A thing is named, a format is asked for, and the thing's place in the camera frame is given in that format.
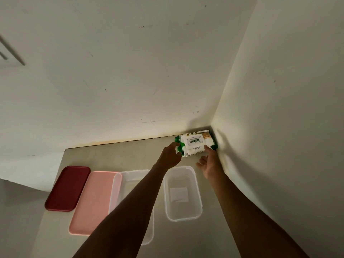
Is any large clear plastic container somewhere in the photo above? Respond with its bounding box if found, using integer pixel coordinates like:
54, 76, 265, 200
108, 169, 155, 246

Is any pink plastic lid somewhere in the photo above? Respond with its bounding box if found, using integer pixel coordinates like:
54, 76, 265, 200
68, 171, 119, 237

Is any dark red plastic lid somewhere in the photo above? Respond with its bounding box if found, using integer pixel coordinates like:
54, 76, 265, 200
44, 166, 91, 212

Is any person's left hand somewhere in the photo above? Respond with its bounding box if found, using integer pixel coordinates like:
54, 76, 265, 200
153, 142, 182, 172

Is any small clear plastic container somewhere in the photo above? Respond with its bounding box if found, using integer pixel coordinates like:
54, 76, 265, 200
163, 166, 203, 223

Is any white green wet wipes pack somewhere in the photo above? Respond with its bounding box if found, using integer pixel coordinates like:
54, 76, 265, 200
174, 129, 219, 158

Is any white wall socket switch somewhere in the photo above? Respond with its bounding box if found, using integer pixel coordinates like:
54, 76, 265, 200
0, 34, 26, 68

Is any person's left forearm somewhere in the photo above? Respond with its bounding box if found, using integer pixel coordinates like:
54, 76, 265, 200
72, 165, 172, 258

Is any person's right hand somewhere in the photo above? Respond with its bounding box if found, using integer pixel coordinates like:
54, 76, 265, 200
195, 144, 224, 180

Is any person's right forearm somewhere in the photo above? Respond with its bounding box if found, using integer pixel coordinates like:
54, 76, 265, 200
208, 173, 310, 258

